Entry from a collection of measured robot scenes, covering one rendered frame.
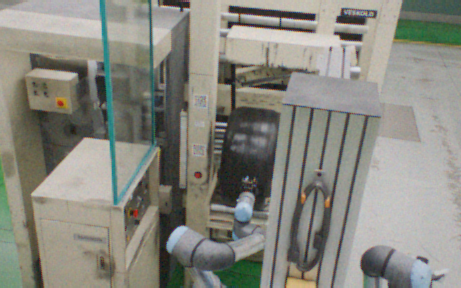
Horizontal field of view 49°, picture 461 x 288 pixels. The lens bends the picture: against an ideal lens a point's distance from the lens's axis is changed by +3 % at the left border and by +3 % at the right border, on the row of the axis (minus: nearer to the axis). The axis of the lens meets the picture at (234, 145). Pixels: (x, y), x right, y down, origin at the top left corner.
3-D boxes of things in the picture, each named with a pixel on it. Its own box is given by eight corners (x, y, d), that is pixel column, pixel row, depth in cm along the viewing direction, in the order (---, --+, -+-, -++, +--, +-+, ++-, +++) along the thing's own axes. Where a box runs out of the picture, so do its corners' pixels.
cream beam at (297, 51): (224, 63, 270) (226, 37, 263) (231, 50, 292) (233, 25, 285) (336, 75, 264) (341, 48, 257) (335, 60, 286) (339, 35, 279)
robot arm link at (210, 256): (220, 255, 176) (282, 231, 217) (197, 242, 181) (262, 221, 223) (212, 285, 178) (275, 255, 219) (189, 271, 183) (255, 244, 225)
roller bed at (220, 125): (200, 163, 318) (201, 122, 303) (204, 152, 330) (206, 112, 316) (230, 167, 316) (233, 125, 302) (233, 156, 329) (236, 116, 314)
